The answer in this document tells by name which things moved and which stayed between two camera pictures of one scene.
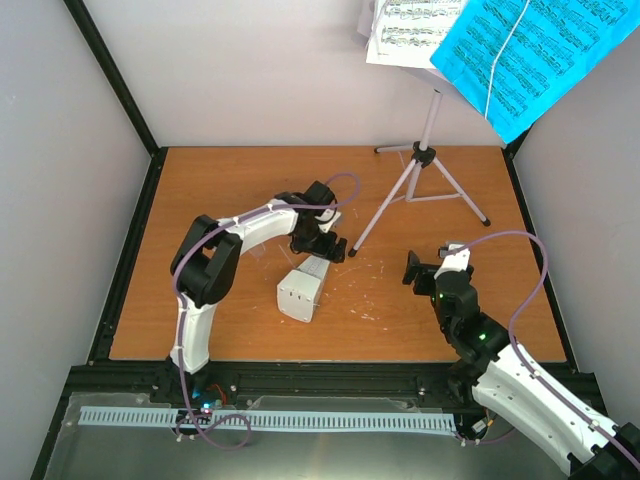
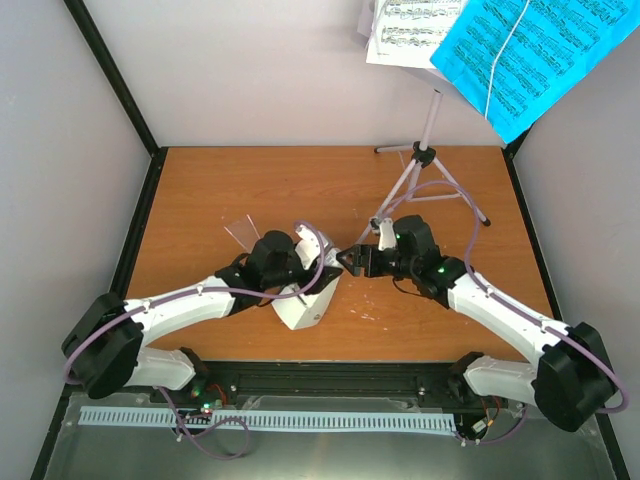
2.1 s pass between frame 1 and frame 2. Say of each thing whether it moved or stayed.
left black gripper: moved
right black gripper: moved
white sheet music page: stayed
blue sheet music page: stayed
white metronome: moved
